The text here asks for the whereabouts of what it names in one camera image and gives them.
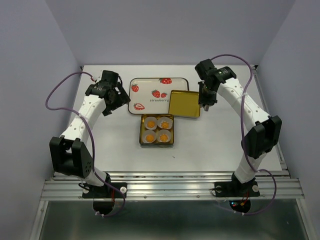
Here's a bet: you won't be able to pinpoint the black gold cookie tin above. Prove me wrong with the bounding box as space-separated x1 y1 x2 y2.
139 114 175 148

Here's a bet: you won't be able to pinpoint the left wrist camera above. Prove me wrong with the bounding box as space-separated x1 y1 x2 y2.
101 70 119 85

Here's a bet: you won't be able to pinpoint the strawberry print tray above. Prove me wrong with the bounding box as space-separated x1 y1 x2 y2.
128 77 189 115

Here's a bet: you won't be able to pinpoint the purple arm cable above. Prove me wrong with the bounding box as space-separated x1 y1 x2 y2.
209 54 277 216
46 71 127 218

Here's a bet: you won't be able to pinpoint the white paper cup front right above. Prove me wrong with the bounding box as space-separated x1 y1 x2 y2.
157 129 172 144

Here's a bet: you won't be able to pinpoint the white paper cup back right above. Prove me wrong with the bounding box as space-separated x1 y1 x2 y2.
157 116 173 130

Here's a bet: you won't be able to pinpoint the white paper cup front left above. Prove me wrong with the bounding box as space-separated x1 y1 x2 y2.
142 129 157 144

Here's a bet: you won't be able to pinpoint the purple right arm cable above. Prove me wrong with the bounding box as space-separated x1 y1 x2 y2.
209 54 277 216

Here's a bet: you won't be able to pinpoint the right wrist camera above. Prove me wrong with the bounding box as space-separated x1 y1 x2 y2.
194 59 217 80

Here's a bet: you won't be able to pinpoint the gold tin lid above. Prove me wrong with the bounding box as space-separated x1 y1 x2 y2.
168 90 201 118

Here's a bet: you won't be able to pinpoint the orange swirl cookie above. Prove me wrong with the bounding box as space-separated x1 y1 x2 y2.
161 121 170 129

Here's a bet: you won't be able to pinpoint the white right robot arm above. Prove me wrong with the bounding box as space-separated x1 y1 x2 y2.
195 59 282 195

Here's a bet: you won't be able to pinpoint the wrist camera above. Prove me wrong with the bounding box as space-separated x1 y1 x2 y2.
101 70 119 85
194 59 217 80

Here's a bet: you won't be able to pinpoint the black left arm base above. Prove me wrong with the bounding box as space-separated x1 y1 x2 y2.
78 182 128 199

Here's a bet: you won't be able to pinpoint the aluminium table edge rail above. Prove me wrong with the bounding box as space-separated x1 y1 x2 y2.
252 65 288 170

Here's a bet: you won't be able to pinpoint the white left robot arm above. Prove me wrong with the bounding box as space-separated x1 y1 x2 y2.
49 70 130 197

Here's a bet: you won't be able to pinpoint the steel tongs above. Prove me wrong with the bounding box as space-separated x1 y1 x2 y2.
202 104 210 112

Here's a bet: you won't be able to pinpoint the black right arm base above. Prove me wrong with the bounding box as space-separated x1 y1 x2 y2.
212 178 260 198

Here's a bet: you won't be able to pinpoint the aluminium front frame rail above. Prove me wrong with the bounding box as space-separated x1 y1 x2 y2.
40 170 305 201

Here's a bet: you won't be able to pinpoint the white paper cup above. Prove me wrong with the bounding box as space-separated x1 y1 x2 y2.
157 129 172 144
157 116 173 130
144 116 158 131
142 129 157 144

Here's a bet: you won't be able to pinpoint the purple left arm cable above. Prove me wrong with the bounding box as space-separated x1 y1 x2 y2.
46 71 127 218

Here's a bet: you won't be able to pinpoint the white paper cup back left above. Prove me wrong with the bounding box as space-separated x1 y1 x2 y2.
144 116 158 131

